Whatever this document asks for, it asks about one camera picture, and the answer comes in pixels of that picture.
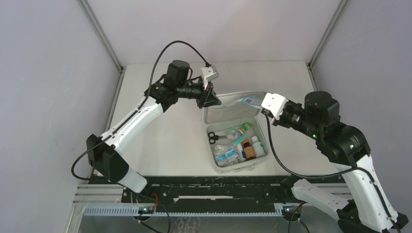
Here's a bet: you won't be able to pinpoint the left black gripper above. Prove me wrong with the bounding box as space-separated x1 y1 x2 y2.
177 79 222 110

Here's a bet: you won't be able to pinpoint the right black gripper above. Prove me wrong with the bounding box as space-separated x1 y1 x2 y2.
269 99 320 139

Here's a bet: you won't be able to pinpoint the black handled scissors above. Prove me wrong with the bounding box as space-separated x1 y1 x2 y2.
208 132 226 145

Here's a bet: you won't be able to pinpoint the small green medicine box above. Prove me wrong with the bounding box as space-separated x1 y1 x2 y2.
239 122 253 134

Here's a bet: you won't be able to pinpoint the white medicine kit case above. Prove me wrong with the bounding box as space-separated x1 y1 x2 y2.
204 91 269 173

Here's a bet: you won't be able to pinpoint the white plastic bottle green label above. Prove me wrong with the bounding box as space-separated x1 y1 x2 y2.
251 136 265 158

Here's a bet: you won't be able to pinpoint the small teal mask packet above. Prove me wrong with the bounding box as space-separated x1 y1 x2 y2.
225 128 248 147

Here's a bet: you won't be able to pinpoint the clear bag white gauze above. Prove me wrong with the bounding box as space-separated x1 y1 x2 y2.
213 144 234 156

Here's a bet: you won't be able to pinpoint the brown bottle orange cap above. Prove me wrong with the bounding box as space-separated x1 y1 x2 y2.
242 139 256 161

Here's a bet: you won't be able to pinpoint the bag of blue packets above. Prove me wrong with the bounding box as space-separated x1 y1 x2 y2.
215 150 240 166

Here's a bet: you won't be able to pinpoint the large blue white pouch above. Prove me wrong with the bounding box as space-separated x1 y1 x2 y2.
237 94 265 110

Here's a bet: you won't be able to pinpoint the white blue tube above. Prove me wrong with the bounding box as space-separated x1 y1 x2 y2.
236 144 246 162

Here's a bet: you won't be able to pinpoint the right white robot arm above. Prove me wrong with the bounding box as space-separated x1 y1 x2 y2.
262 91 409 233

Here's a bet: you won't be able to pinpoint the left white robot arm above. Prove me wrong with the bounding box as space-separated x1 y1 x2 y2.
86 60 221 202

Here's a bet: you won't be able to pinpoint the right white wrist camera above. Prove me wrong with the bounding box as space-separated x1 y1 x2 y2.
261 93 289 120

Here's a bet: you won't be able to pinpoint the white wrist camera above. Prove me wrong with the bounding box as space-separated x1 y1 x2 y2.
201 65 219 90
261 93 289 120

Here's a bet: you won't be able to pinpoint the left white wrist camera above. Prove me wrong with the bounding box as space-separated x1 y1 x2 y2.
201 65 219 90

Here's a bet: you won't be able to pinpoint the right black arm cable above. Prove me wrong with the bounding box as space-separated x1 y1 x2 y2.
264 111 401 233

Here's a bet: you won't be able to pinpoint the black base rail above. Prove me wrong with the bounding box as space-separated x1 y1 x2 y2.
86 175 300 216

